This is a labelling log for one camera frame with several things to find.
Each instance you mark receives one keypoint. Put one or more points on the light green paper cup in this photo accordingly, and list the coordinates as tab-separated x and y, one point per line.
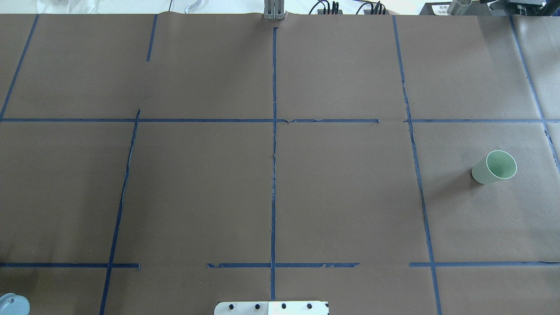
497	166

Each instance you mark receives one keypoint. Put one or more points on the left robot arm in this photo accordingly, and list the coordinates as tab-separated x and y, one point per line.
14	304

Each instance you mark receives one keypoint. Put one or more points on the white mounting plate with holes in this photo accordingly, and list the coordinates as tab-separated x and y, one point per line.
272	308

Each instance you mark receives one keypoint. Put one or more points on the metal cup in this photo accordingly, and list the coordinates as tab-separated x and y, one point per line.
458	7

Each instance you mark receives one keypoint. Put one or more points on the aluminium frame post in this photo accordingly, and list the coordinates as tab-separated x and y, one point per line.
274	10

